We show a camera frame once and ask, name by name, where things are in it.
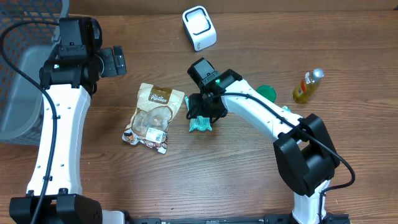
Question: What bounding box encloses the mint green snack bar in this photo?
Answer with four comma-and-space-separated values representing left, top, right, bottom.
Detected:
189, 106, 213, 132

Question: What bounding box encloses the green lid white jar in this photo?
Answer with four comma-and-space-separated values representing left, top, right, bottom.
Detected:
256, 85, 277, 103

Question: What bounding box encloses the brown snack pouch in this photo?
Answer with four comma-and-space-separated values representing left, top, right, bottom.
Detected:
122, 83, 185, 154

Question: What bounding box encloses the green tissue pack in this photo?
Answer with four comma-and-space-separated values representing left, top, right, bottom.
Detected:
282, 105, 291, 112

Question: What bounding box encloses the yellow oil bottle silver cap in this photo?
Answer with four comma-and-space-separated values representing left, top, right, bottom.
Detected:
292, 68, 324, 103

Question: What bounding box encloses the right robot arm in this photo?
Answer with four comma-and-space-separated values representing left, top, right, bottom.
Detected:
187, 58, 340, 223

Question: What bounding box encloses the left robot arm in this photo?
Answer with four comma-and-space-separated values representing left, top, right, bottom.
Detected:
9, 17, 129, 223

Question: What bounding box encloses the white barcode scanner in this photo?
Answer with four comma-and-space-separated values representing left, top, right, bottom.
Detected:
182, 6, 217, 52

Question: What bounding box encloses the grey plastic mesh basket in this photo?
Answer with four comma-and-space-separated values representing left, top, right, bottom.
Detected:
1, 0, 70, 146

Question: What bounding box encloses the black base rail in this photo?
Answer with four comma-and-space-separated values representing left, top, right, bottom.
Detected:
124, 213, 351, 224

